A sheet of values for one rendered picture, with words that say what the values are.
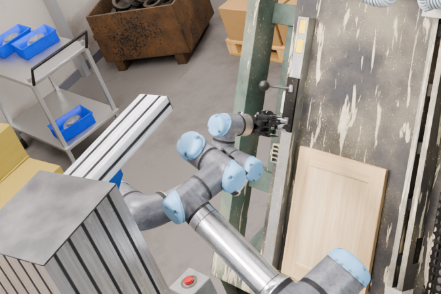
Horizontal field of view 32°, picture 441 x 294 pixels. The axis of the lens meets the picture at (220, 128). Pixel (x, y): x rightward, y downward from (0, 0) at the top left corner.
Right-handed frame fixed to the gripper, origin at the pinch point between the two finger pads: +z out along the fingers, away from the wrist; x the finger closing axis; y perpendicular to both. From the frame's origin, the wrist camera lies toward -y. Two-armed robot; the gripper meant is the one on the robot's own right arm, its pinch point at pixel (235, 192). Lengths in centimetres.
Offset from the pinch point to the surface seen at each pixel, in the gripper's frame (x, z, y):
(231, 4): 276, 269, 77
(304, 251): 0, 67, 0
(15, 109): 342, 251, -103
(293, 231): 9, 66, 1
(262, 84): 42, 33, 31
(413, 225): -30, 42, 32
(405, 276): -37, 50, 19
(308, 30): 45, 33, 57
